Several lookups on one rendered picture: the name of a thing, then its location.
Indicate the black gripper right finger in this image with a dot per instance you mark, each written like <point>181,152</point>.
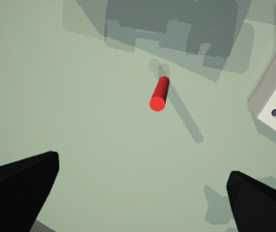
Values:
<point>252,202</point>

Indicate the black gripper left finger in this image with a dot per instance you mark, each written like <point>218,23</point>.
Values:
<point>24,186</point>

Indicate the red peg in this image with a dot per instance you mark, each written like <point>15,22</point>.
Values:
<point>158,99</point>

